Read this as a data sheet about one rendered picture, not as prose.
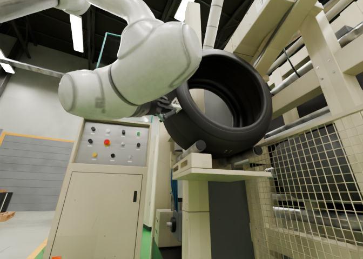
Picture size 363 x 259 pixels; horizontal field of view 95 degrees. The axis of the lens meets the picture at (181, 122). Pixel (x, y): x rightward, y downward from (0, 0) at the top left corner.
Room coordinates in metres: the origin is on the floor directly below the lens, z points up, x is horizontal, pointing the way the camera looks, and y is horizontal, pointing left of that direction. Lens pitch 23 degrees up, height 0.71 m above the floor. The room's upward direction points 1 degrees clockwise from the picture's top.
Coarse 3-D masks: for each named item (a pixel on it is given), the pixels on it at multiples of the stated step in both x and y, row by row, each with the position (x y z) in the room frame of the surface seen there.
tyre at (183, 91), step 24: (216, 72) 0.89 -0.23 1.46; (240, 72) 0.83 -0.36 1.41; (168, 96) 0.66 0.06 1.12; (240, 96) 0.97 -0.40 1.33; (264, 96) 0.73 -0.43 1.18; (168, 120) 0.76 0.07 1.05; (192, 120) 0.65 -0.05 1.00; (240, 120) 1.02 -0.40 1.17; (264, 120) 0.73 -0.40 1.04; (192, 144) 0.77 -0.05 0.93; (216, 144) 0.70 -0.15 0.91; (240, 144) 0.72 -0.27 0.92
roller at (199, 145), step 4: (200, 140) 0.68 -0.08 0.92; (196, 144) 0.67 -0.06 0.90; (200, 144) 0.67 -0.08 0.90; (204, 144) 0.68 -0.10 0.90; (192, 148) 0.72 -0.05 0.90; (196, 148) 0.68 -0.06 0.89; (200, 148) 0.67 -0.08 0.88; (204, 148) 0.68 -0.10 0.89; (184, 152) 0.84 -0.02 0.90; (188, 152) 0.78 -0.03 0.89; (192, 152) 0.74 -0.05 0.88; (196, 152) 0.72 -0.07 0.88; (180, 156) 0.91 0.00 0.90; (184, 156) 0.85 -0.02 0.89; (180, 160) 0.94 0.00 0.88
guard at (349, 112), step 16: (352, 112) 0.52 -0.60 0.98; (304, 128) 0.70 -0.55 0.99; (320, 144) 0.66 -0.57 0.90; (320, 160) 0.68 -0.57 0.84; (272, 176) 0.94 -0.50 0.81; (352, 176) 0.59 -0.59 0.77; (256, 192) 1.09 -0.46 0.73; (272, 192) 0.96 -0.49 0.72; (288, 192) 0.86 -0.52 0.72; (288, 208) 0.88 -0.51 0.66; (320, 208) 0.73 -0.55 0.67; (256, 240) 1.16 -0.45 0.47; (320, 240) 0.76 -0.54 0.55; (336, 240) 0.71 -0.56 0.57; (256, 256) 1.16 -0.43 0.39; (272, 256) 1.04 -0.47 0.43; (288, 256) 0.94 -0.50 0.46; (304, 256) 0.85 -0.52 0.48; (336, 256) 0.73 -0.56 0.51
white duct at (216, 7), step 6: (216, 0) 1.09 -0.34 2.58; (222, 0) 1.10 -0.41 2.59; (216, 6) 1.13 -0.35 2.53; (210, 12) 1.18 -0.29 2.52; (216, 12) 1.16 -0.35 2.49; (210, 18) 1.21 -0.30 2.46; (216, 18) 1.20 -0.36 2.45; (210, 24) 1.24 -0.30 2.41; (216, 24) 1.24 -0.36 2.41; (210, 30) 1.27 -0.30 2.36; (216, 30) 1.28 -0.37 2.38; (210, 36) 1.31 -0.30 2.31; (204, 42) 1.37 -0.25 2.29; (210, 42) 1.34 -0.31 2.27; (204, 48) 1.40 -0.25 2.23; (210, 48) 1.38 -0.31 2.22
